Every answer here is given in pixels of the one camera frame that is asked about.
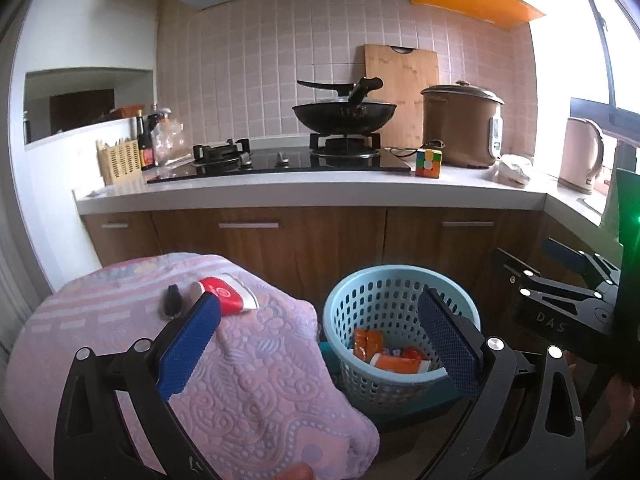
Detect person's right hand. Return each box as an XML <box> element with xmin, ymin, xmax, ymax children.
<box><xmin>586</xmin><ymin>373</ymin><xmax>637</xmax><ymax>462</ymax></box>

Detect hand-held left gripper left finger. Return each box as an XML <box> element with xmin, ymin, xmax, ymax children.
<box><xmin>52</xmin><ymin>290</ymin><xmax>223</xmax><ymax>480</ymax></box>

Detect white crumpled cloth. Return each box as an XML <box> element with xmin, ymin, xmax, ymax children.
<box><xmin>495</xmin><ymin>154</ymin><xmax>535</xmax><ymax>190</ymax></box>

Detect brown box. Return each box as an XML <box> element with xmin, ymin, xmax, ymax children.
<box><xmin>107</xmin><ymin>104</ymin><xmax>146</xmax><ymax>122</ymax></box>

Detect person's left hand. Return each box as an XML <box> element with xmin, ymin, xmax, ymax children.
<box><xmin>276</xmin><ymin>461</ymin><xmax>315</xmax><ymax>480</ymax></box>

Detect black power cable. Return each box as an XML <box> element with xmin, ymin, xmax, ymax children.
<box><xmin>382</xmin><ymin>145</ymin><xmax>427</xmax><ymax>159</ymax></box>

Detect pink patterned blanket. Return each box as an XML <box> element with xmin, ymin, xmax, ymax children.
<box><xmin>2</xmin><ymin>254</ymin><xmax>381</xmax><ymax>480</ymax></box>

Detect long metal cabinet handle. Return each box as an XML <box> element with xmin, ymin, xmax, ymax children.
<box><xmin>218</xmin><ymin>220</ymin><xmax>280</xmax><ymax>230</ymax></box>

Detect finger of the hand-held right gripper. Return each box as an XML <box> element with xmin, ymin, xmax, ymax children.
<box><xmin>544</xmin><ymin>237</ymin><xmax>622</xmax><ymax>289</ymax></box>
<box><xmin>490</xmin><ymin>247</ymin><xmax>601</xmax><ymax>311</ymax></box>

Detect light blue plastic basket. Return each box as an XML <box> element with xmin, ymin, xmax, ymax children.
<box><xmin>322</xmin><ymin>265</ymin><xmax>482</xmax><ymax>413</ymax></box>

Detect pink electric kettle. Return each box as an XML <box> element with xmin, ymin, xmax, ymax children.
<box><xmin>557</xmin><ymin>116</ymin><xmax>606</xmax><ymax>196</ymax></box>

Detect wooden base cabinet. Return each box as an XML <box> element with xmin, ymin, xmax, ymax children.
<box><xmin>80</xmin><ymin>206</ymin><xmax>626</xmax><ymax>341</ymax></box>

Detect clear plastic bag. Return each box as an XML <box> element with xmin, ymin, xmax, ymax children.
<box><xmin>154</xmin><ymin>110</ymin><xmax>194</xmax><ymax>167</ymax></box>

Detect dark sauce bottle red label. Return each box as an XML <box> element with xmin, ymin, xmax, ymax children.
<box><xmin>146</xmin><ymin>105</ymin><xmax>164</xmax><ymax>169</ymax></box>

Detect brown rice cooker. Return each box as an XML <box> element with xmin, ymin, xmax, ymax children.
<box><xmin>420</xmin><ymin>80</ymin><xmax>505</xmax><ymax>170</ymax></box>

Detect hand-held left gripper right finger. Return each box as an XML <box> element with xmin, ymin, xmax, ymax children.
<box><xmin>416</xmin><ymin>287</ymin><xmax>587</xmax><ymax>480</ymax></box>

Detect black burner grate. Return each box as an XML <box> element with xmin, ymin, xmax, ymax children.
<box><xmin>192</xmin><ymin>138</ymin><xmax>251</xmax><ymax>167</ymax></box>
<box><xmin>310</xmin><ymin>132</ymin><xmax>382</xmax><ymax>157</ymax></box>

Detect black wok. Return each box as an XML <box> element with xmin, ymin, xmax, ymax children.
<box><xmin>291</xmin><ymin>101</ymin><xmax>398</xmax><ymax>137</ymax></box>

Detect bamboo cutting board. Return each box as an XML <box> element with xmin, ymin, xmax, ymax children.
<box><xmin>363</xmin><ymin>44</ymin><xmax>441</xmax><ymax>149</ymax></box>

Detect orange packets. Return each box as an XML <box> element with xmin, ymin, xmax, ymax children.
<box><xmin>370</xmin><ymin>352</ymin><xmax>431</xmax><ymax>376</ymax></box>

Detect beige utensil basket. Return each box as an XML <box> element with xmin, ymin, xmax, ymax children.
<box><xmin>96</xmin><ymin>139</ymin><xmax>142</xmax><ymax>187</ymax></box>

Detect slim dark sauce bottle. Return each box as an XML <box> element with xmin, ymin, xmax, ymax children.
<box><xmin>136</xmin><ymin>116</ymin><xmax>150</xmax><ymax>171</ymax></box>

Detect small dark scrap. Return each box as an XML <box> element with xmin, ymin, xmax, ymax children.
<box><xmin>160</xmin><ymin>284</ymin><xmax>184</xmax><ymax>321</ymax></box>

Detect white kitchen countertop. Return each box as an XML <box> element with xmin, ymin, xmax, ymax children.
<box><xmin>75</xmin><ymin>160</ymin><xmax>621</xmax><ymax>226</ymax></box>

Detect red white packet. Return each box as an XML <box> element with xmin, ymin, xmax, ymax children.
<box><xmin>190</xmin><ymin>275</ymin><xmax>260</xmax><ymax>317</ymax></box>

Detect black spatula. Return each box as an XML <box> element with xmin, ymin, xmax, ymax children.
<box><xmin>297</xmin><ymin>76</ymin><xmax>384</xmax><ymax>113</ymax></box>

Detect black glass gas cooktop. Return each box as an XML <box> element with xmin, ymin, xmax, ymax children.
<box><xmin>145</xmin><ymin>146</ymin><xmax>418</xmax><ymax>183</ymax></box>

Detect colourful puzzle cube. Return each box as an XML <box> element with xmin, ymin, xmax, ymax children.
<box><xmin>414</xmin><ymin>148</ymin><xmax>445</xmax><ymax>180</ymax></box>

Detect window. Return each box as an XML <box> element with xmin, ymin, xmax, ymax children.
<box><xmin>531</xmin><ymin>0</ymin><xmax>640</xmax><ymax>181</ymax></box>

